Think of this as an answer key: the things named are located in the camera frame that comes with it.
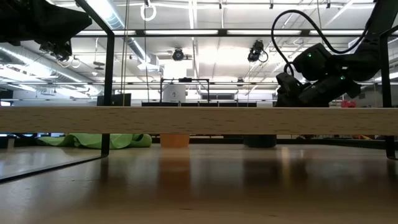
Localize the white hanging ring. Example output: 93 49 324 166
139 2 157 22

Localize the black metal shelf frame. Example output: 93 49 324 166
0 134 398 151

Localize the silver ceiling duct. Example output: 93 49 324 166
0 43 103 94

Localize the distant black metal frame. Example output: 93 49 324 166
160 77 210 103

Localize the green cloth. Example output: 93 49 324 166
36 133 153 150

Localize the white box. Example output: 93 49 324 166
162 84 187 103

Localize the orange faceted mug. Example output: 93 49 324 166
160 134 190 148

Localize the distant black workbench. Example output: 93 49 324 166
141 101 257 108

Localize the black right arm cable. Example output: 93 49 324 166
270 9 373 77

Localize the wooden shelf with black frame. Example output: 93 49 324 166
0 0 398 184

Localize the black hanging camera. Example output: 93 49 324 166
247 39 269 63

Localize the black ceiling spotlight cluster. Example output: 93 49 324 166
39 41 73 63

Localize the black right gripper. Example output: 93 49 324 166
275 72 362 108

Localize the black monitor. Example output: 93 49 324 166
96 93 132 107

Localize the round black ceiling device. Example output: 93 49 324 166
172 47 185 62

